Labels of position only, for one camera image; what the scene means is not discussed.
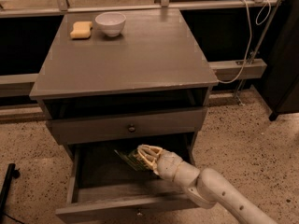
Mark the grey wooden cabinet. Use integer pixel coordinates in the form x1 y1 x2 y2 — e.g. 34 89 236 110
30 9 217 149

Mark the round dark drawer knob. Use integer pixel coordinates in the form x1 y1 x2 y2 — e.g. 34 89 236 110
128 124 135 133

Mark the white ceramic bowl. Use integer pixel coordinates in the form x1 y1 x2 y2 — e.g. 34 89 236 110
95 12 126 37

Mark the green jalapeno chip bag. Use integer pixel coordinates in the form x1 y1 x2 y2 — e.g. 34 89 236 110
115 149 150 171

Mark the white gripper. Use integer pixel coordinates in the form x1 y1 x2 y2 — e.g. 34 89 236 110
137 145 183 181

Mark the open lower drawer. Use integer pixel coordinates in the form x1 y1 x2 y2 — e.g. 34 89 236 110
56 133 195 224

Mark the yellow sponge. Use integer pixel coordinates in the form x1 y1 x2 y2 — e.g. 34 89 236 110
70 21 93 39

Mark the black stand leg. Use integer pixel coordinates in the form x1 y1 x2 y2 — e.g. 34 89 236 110
0 163 21 217

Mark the dark cabinet at right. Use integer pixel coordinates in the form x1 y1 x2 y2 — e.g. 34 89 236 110
254 0 299 121

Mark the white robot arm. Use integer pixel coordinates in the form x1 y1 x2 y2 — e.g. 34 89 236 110
135 145 277 224

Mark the closed upper drawer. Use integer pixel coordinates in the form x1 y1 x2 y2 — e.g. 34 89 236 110
47 107 207 145

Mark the grey metal rail frame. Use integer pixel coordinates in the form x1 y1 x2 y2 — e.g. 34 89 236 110
1 0 265 99

